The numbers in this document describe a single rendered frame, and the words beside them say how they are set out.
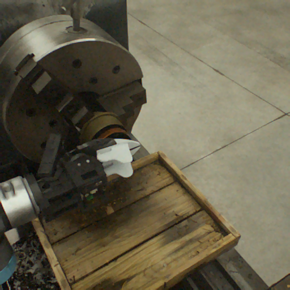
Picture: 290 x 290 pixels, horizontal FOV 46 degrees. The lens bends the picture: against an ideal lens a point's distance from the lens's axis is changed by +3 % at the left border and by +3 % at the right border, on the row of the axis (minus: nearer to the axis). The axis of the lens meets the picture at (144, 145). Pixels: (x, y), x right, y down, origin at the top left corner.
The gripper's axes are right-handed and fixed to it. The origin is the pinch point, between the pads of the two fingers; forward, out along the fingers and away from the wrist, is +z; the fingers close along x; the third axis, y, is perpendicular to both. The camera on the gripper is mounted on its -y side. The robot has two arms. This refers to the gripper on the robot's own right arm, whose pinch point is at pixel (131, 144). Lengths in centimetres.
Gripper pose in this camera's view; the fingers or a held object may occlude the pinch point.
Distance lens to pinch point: 65.1
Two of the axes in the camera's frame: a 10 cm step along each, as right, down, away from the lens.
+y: 5.1, 6.0, -6.2
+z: 8.6, -3.5, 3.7
